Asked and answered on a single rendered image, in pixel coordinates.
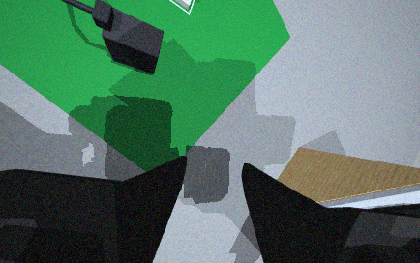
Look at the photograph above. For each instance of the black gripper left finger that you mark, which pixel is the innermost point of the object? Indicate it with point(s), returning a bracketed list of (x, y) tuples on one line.
[(131, 216)]

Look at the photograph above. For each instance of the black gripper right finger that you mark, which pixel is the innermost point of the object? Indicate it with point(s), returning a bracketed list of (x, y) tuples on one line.
[(292, 228)]

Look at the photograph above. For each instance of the green circuit board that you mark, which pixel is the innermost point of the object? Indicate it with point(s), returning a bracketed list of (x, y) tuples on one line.
[(211, 50)]

